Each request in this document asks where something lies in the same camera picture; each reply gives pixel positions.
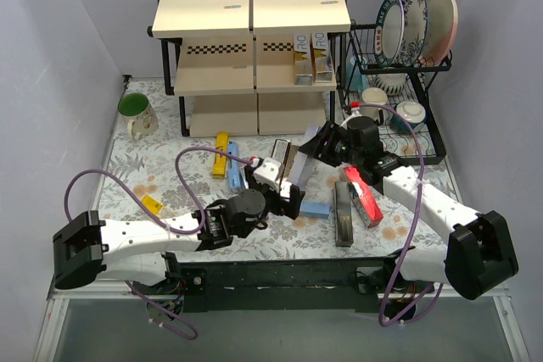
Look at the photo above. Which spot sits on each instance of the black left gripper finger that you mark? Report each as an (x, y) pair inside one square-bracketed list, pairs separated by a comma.
[(249, 175), (296, 196)]

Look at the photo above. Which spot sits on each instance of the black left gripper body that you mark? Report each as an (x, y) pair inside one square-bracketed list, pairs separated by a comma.
[(287, 199)]

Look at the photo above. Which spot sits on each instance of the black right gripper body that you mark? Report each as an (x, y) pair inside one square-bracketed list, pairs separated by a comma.
[(327, 147)]

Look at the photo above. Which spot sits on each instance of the silver white toothpaste box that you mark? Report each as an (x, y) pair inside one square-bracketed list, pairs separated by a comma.
[(302, 166)]

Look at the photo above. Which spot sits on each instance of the silver RO toothpaste box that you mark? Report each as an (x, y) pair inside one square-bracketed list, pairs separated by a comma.
[(321, 57)]

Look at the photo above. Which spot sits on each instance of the orange RO toothpaste box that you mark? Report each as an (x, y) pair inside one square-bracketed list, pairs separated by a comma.
[(303, 68)]

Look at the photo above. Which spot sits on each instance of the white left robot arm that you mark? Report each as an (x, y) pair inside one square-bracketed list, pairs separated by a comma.
[(90, 248)]

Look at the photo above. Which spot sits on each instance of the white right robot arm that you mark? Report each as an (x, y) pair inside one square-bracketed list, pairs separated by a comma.
[(479, 253)]

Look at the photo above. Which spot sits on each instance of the beige three-tier shelf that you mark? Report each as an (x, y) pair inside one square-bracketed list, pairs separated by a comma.
[(230, 63)]

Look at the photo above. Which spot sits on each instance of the light blue toothpaste box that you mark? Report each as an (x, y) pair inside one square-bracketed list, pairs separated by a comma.
[(234, 173)]

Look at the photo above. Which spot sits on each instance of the blue toothpaste box flat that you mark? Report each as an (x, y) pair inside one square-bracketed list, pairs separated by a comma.
[(315, 210)]

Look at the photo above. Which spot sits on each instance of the yellow toothpaste box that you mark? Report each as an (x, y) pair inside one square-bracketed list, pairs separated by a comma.
[(219, 168)]

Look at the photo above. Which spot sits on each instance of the black gold toothpaste box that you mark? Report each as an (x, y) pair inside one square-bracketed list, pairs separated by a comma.
[(280, 151)]

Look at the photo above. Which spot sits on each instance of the dark grey toothpaste box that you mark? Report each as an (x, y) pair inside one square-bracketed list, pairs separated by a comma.
[(342, 214)]

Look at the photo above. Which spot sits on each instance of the red toothpaste box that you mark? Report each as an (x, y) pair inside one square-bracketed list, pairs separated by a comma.
[(362, 198)]

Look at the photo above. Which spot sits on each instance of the light blue mug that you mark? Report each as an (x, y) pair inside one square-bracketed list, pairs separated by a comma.
[(355, 80)]

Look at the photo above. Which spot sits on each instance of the white bowl blue pattern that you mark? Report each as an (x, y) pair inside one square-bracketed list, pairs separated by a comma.
[(391, 84)]

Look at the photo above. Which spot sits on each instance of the small yellow box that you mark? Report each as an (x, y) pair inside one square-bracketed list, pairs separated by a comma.
[(151, 204)]

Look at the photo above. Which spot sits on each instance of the green floral mug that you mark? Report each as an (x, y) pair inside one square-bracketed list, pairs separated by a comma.
[(138, 113)]

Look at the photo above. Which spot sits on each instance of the teal rimmed plate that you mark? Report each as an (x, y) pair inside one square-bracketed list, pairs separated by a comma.
[(389, 32)]

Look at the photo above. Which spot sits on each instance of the blue floral plate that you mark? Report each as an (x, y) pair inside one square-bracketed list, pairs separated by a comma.
[(415, 28)]

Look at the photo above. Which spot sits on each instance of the pink beige plate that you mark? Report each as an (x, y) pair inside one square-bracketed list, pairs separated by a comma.
[(441, 32)]

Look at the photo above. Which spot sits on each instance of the cream mug black handle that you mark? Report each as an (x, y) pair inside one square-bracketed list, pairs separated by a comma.
[(374, 95)]

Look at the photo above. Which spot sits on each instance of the black wire dish rack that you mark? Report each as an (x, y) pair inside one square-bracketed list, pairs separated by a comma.
[(419, 78)]

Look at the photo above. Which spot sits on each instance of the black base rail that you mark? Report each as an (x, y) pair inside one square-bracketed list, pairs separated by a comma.
[(206, 278)]

